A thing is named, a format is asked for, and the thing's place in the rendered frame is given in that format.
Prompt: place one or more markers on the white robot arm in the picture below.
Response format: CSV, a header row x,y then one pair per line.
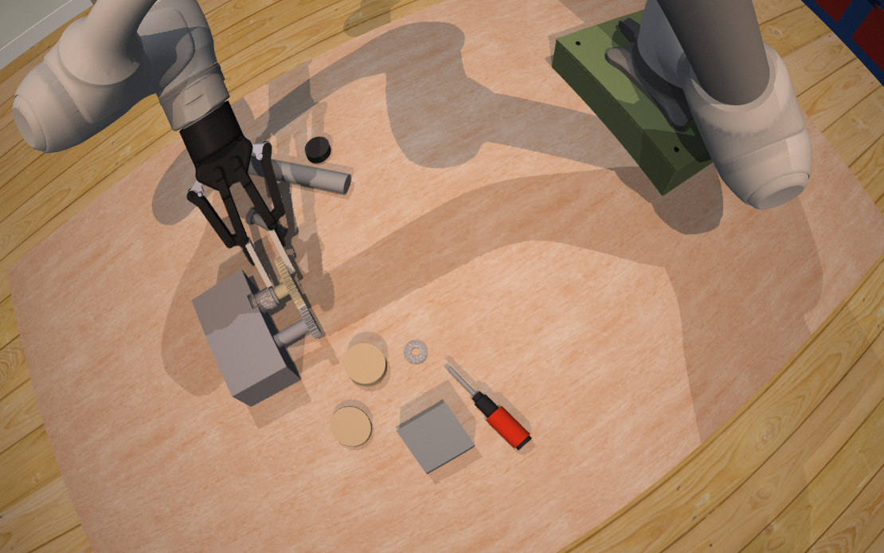
x,y
738,88

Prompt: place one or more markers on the tan round disc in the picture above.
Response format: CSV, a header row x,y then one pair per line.
x,y
365,364
351,427

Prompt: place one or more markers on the red-handled screwdriver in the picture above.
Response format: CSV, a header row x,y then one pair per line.
x,y
513,432

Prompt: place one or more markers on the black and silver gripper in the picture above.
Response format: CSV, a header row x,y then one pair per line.
x,y
220,131

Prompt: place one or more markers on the dark grey hex bolt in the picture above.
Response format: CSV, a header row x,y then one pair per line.
x,y
253,217

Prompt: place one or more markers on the black short cylinder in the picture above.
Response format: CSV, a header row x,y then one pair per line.
x,y
317,149

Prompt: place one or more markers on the grey flat washer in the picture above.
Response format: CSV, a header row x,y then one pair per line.
x,y
421,347

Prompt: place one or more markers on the grey metal cylinder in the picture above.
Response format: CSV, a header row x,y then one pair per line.
x,y
304,175

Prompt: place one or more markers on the tan gear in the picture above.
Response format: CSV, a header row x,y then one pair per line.
x,y
288,286

